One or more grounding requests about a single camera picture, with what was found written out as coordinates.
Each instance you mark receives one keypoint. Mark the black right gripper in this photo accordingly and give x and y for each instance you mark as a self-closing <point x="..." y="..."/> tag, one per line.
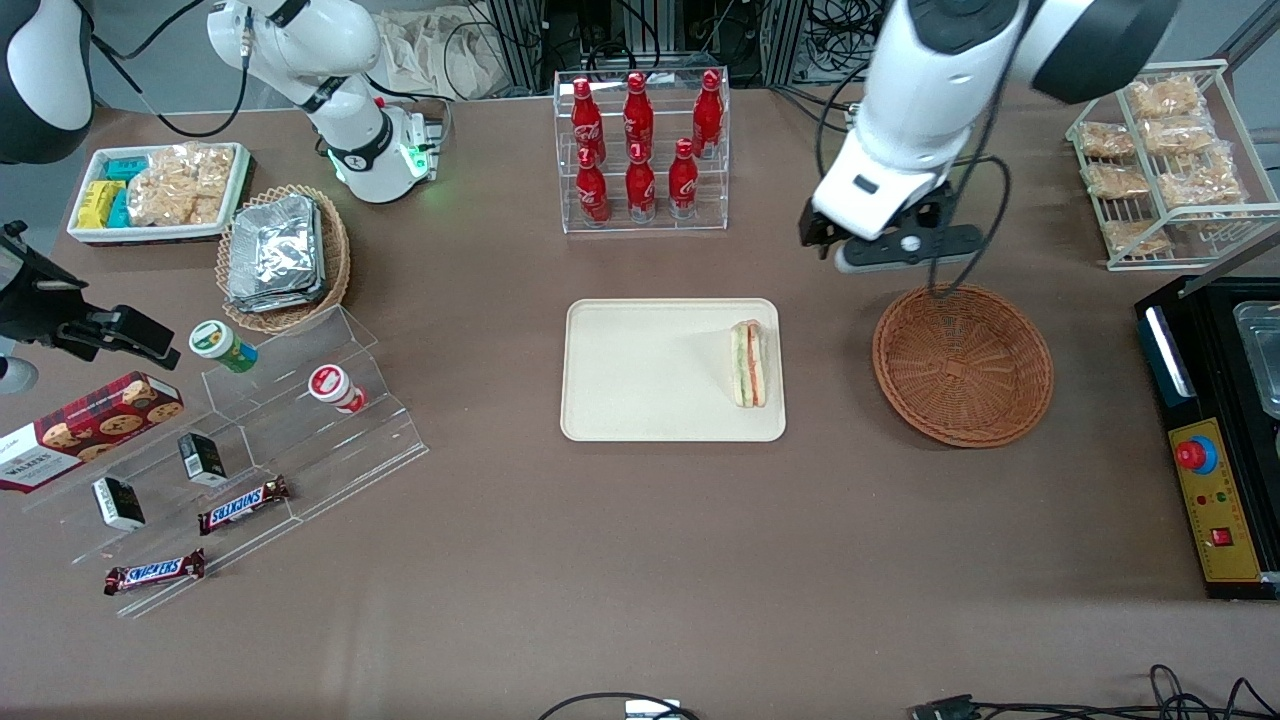
<point x="28" y="300"/>

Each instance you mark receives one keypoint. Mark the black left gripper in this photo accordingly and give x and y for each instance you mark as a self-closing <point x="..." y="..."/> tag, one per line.
<point x="937" y="207"/>

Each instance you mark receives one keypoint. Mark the triangular sandwich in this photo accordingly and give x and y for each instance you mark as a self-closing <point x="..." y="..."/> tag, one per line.
<point x="748" y="365"/>

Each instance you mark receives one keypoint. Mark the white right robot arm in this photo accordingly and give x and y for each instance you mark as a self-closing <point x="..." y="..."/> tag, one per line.
<point x="340" y="40"/>

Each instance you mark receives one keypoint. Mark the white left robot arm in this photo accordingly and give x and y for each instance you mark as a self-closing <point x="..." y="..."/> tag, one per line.
<point x="930" y="80"/>

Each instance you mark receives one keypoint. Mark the white rectangular snack tray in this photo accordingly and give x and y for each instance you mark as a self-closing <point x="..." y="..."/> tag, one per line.
<point x="90" y="233"/>

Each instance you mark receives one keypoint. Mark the empty brown wicker basket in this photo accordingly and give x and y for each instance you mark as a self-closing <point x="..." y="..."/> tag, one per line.
<point x="960" y="365"/>

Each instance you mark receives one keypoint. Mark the beige plastic tray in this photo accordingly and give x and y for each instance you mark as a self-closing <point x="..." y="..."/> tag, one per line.
<point x="650" y="370"/>

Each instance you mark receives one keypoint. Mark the tan wicker basket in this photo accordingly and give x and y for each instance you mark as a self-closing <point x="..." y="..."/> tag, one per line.
<point x="338" y="260"/>

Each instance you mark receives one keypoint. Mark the red tartan cookie box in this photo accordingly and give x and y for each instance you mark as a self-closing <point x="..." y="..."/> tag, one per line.
<point x="90" y="425"/>

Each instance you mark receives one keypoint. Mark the green lidded cup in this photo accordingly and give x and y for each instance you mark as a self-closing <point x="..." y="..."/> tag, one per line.
<point x="220" y="345"/>

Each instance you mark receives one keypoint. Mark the clear acrylic bottle rack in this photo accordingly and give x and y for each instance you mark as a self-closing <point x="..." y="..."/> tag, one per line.
<point x="715" y="200"/>

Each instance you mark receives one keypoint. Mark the teal snack pack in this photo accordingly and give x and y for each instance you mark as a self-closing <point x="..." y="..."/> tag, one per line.
<point x="119" y="210"/>
<point x="125" y="168"/>

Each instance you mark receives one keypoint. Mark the yellow snack pack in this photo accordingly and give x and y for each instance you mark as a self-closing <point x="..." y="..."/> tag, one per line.
<point x="98" y="205"/>

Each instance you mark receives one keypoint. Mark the red cola bottle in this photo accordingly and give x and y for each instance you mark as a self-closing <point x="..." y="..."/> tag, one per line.
<point x="593" y="190"/>
<point x="638" y="115"/>
<point x="586" y="120"/>
<point x="641" y="188"/>
<point x="683" y="182"/>
<point x="708" y="115"/>

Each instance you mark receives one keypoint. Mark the small black box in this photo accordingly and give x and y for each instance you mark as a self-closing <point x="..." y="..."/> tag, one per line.
<point x="203" y="458"/>
<point x="119" y="503"/>

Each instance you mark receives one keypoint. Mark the clear bag of crackers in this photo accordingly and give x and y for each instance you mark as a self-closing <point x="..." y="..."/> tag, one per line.
<point x="180" y="185"/>

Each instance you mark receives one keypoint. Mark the silver foil packs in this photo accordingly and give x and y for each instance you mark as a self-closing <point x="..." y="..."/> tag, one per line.
<point x="275" y="255"/>

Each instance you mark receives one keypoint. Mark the brown Snickers bar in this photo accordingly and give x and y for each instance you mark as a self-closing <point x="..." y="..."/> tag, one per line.
<point x="243" y="505"/>
<point x="155" y="572"/>

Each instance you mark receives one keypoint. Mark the red lidded cup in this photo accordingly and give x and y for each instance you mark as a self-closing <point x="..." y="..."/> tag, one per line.
<point x="333" y="387"/>

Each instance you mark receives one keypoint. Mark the clear acrylic stepped display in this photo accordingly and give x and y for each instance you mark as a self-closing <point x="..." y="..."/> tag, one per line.
<point x="330" y="470"/>

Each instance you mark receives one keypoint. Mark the clear bag of fried snacks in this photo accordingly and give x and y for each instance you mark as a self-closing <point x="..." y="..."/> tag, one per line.
<point x="1200" y="185"/>
<point x="1178" y="135"/>
<point x="1165" y="97"/>
<point x="1107" y="140"/>
<point x="1135" y="238"/>
<point x="1117" y="181"/>

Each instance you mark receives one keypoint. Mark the black machine with yellow panel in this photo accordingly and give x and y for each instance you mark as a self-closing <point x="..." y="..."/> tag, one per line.
<point x="1170" y="340"/>

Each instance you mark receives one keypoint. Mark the grey metal bar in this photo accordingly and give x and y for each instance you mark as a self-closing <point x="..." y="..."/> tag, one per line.
<point x="1235" y="262"/>

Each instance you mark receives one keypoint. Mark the crumpled white cloth bag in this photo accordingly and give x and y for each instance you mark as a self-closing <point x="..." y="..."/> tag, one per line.
<point x="430" y="55"/>

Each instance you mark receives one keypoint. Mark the red emergency stop button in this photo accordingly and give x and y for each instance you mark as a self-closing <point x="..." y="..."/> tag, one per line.
<point x="1194" y="455"/>

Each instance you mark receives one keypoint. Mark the clear rectangular container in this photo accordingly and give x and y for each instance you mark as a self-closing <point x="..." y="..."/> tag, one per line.
<point x="1262" y="350"/>

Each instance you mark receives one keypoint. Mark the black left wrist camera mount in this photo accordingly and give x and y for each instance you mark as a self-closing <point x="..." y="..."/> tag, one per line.
<point x="910" y="245"/>

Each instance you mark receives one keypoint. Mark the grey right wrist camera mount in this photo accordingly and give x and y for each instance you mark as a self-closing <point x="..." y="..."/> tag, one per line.
<point x="14" y="374"/>

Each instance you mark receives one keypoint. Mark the aluminium equipment frame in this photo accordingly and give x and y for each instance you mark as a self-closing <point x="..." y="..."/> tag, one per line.
<point x="520" y="40"/>

